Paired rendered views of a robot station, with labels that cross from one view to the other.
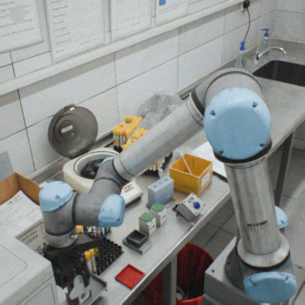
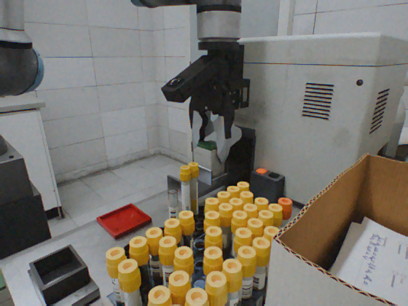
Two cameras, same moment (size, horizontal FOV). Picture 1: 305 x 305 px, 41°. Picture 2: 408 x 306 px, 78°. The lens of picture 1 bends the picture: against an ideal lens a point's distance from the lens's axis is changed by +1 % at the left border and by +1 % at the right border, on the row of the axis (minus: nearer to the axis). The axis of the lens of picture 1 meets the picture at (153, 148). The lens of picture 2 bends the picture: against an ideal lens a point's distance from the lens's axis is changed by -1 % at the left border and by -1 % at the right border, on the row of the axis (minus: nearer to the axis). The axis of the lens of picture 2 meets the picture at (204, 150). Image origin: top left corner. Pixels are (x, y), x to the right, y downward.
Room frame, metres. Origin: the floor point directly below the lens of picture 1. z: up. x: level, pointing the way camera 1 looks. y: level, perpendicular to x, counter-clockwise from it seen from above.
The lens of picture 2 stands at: (1.22, 0.26, 1.14)
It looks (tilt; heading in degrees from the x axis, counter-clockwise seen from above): 20 degrees down; 187
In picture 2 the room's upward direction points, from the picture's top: straight up
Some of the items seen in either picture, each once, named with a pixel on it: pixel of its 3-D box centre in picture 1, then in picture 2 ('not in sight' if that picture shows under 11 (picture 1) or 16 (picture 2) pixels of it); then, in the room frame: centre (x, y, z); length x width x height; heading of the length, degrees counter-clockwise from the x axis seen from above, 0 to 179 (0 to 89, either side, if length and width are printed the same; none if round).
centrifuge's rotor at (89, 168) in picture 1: (99, 171); not in sight; (1.32, 0.21, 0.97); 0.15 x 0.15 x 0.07
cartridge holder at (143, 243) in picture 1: (137, 240); (60, 276); (1.00, 0.06, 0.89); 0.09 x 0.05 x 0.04; 52
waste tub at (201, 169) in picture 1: (191, 174); not in sight; (1.34, -0.15, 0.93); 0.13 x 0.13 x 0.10; 57
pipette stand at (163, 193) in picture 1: (161, 193); not in sight; (1.22, -0.03, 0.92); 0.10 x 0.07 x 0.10; 134
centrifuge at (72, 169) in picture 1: (103, 178); not in sight; (1.31, 0.20, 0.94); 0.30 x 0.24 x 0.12; 43
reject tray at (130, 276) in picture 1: (130, 276); (124, 219); (0.86, 0.08, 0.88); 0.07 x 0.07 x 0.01; 52
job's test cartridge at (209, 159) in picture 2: (78, 291); (209, 161); (0.75, 0.22, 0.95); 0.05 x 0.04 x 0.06; 52
